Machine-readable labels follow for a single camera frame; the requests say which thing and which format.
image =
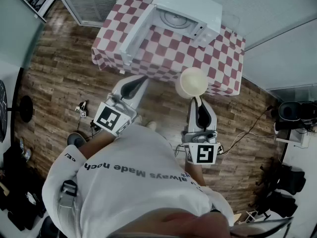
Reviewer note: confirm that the white desk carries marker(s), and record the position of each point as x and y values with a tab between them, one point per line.
294	137

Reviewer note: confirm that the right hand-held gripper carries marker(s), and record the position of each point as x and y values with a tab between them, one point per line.
201	154

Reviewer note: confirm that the black bag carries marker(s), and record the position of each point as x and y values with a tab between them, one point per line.
22	195

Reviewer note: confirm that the person's left forearm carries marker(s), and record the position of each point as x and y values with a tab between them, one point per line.
96	145

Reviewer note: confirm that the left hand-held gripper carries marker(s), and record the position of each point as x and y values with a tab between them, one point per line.
109	118

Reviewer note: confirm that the black office chair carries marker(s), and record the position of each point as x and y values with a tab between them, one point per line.
284	185

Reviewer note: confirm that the white printed t-shirt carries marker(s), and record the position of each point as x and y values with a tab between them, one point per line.
128	195

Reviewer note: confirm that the white window blinds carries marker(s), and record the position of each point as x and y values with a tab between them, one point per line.
104	1

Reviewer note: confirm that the person's shoe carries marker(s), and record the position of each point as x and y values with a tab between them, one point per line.
138	119
151	126

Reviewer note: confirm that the person's left shoe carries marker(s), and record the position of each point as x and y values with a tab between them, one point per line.
138	119

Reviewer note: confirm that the white mug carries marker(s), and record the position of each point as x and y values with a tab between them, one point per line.
192	82

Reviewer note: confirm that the white power strip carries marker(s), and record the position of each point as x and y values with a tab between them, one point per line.
220	149

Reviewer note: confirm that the small tagged floor device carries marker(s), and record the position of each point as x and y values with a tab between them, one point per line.
82	109

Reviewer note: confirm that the person's right forearm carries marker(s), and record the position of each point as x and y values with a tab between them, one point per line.
194	173

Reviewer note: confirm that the red white checkered tablecloth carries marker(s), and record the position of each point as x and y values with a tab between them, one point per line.
171	56

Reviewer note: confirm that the person's right shoe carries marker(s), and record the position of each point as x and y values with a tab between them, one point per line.
151	126

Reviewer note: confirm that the person's eyeglasses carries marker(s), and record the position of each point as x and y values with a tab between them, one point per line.
260	228

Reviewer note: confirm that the black round stand base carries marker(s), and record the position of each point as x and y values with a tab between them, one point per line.
26	108

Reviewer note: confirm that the white microwave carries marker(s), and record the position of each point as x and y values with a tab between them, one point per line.
188	1

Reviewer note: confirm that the glass turntable plate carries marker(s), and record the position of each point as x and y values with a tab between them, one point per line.
177	20

